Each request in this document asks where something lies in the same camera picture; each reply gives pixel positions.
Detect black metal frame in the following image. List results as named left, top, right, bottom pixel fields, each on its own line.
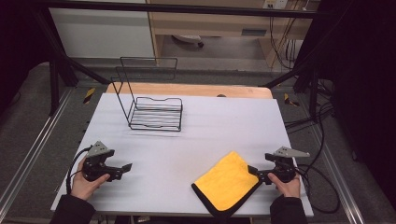
left=30, top=0, right=332, bottom=117

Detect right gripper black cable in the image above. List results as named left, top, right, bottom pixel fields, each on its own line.
left=293, top=163, right=341, bottom=216

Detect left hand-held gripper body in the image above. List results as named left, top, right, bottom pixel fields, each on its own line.
left=81, top=140, right=124, bottom=183

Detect yellow black floor tape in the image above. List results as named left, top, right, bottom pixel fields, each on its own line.
left=283, top=92, right=301, bottom=107
left=82, top=87, right=96, bottom=105

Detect aluminium floor rail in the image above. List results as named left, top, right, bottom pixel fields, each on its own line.
left=305, top=123, right=366, bottom=224
left=0, top=88, right=75, bottom=214

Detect white power strip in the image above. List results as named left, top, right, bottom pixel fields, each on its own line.
left=262, top=0, right=290, bottom=10

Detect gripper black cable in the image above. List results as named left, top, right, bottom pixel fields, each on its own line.
left=293, top=163, right=341, bottom=216
left=65, top=147, right=93, bottom=196

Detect white table cover board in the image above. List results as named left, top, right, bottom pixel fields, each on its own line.
left=50, top=92, right=315, bottom=218

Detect black wire rack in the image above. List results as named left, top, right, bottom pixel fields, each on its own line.
left=110, top=56, right=184, bottom=133

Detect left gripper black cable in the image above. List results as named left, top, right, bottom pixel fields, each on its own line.
left=65, top=147, right=93, bottom=196

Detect white cabinet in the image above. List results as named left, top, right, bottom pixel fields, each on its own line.
left=49, top=7, right=156, bottom=59

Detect person's right hand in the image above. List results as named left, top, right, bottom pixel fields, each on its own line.
left=267, top=172, right=302, bottom=199

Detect black floor cables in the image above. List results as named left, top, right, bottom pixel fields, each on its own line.
left=284, top=78, right=335, bottom=134

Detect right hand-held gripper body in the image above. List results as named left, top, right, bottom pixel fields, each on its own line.
left=264, top=146, right=311, bottom=185

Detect yellow towel with black edge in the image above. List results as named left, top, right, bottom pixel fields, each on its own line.
left=191, top=150, right=264, bottom=219

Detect hanging black cables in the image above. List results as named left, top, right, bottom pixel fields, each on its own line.
left=268, top=14, right=301, bottom=71

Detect white chair base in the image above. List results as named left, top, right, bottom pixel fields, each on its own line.
left=172, top=34, right=205, bottom=49

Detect person's left hand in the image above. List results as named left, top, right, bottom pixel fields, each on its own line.
left=70, top=156, right=111, bottom=202

